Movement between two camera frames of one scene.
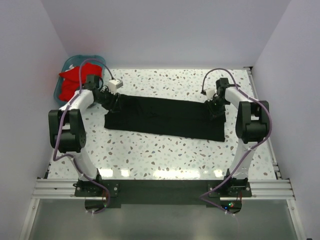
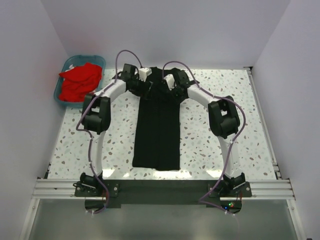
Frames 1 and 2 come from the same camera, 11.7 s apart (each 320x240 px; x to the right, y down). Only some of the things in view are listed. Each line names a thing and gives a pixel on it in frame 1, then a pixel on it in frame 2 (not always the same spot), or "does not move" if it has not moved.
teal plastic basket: x=72 y=61 does not move
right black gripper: x=215 y=113 → x=178 y=100
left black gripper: x=111 y=105 → x=142 y=92
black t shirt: x=173 y=117 → x=157 y=139
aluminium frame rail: x=278 y=189 does not move
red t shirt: x=70 y=85 does not move
